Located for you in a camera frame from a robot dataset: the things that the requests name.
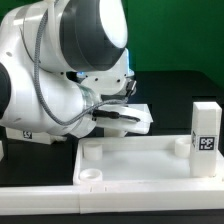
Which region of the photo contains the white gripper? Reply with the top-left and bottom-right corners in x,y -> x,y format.
79,62 -> 153,134

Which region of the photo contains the white desk top tray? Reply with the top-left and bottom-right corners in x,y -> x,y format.
73,135 -> 224,185

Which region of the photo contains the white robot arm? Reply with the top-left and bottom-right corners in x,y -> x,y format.
0,0 -> 152,138

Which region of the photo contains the white front fence bar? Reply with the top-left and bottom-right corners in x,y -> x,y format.
0,181 -> 224,216

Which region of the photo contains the white block left edge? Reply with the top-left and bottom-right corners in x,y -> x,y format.
0,140 -> 4,162

